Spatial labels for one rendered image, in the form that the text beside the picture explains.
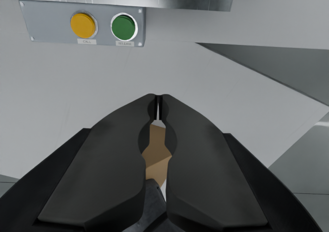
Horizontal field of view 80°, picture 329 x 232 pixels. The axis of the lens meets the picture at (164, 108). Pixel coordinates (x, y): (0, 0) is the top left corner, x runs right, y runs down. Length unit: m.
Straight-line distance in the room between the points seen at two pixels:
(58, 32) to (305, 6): 0.51
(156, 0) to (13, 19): 0.34
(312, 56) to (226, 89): 1.23
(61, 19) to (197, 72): 0.32
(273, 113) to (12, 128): 0.79
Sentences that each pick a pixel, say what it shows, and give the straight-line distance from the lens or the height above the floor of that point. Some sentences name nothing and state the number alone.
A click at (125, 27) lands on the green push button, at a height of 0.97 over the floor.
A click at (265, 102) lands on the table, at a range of 0.63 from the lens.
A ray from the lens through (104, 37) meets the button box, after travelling 0.40.
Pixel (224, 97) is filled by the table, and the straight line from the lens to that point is 0.58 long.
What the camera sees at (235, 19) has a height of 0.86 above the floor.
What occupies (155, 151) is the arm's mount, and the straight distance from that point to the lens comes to 0.52.
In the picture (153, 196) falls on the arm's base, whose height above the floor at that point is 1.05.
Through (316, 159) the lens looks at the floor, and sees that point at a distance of 2.49.
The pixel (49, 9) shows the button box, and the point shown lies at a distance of 0.42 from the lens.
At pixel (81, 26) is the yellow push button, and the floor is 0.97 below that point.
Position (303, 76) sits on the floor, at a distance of 1.79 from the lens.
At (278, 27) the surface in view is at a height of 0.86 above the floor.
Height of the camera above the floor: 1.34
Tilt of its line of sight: 57 degrees down
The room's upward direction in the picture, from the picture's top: 179 degrees clockwise
